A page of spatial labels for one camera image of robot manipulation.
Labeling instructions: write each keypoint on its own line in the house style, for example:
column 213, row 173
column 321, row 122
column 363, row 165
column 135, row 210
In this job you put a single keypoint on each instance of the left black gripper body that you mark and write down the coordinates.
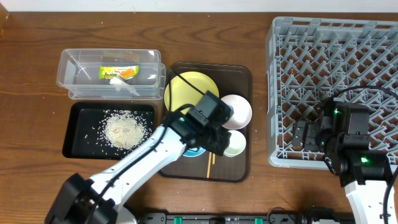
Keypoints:
column 218, row 144

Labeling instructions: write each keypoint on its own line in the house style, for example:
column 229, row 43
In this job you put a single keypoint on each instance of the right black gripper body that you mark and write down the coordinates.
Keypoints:
column 327, row 141

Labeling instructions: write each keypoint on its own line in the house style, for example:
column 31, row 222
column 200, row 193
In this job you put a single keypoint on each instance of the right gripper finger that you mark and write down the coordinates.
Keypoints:
column 299, row 133
column 310, row 142

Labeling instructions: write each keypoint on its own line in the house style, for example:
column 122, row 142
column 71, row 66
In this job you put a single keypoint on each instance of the wooden chopstick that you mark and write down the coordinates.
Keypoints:
column 209, row 165
column 213, row 158

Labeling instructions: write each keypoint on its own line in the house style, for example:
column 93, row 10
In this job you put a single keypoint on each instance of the white green cup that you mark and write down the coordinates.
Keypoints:
column 237, row 144

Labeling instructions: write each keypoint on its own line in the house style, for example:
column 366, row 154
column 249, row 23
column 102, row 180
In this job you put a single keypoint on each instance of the light blue bowl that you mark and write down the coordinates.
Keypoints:
column 194, row 152

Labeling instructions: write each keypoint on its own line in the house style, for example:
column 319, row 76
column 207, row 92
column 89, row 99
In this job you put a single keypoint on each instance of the pink white bowl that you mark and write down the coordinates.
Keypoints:
column 242, row 112

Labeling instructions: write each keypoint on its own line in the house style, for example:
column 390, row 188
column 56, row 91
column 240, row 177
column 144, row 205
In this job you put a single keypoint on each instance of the pile of rice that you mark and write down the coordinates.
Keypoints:
column 112, row 134

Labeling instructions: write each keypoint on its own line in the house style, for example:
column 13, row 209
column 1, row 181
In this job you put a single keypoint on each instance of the white tissue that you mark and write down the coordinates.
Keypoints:
column 119, row 84

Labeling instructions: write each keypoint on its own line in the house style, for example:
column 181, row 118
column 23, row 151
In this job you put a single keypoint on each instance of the green orange snack wrapper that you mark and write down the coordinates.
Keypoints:
column 124, row 73

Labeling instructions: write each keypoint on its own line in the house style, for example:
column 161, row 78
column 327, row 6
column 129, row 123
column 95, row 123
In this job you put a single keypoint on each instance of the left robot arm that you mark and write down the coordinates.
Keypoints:
column 101, row 198

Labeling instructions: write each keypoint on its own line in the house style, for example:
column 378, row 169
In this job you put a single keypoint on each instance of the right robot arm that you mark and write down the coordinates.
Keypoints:
column 366, row 175

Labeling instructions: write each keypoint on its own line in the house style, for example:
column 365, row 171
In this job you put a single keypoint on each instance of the grey plastic dishwasher rack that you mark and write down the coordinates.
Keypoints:
column 310, row 59

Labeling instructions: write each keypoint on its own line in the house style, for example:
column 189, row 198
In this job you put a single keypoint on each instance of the clear plastic waste bin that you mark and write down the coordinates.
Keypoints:
column 78, row 72

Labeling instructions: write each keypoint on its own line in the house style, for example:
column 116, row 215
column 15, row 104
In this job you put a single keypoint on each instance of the yellow round plate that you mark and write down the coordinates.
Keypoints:
column 180, row 93

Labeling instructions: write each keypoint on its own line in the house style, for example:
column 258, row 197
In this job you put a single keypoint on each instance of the dark brown serving tray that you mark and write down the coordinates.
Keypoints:
column 230, row 80

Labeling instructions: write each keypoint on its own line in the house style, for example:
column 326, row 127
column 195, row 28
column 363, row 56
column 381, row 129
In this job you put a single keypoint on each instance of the black plastic tray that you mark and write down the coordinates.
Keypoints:
column 73, row 134

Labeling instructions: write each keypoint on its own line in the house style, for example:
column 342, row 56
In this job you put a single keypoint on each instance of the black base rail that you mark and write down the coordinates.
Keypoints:
column 277, row 218

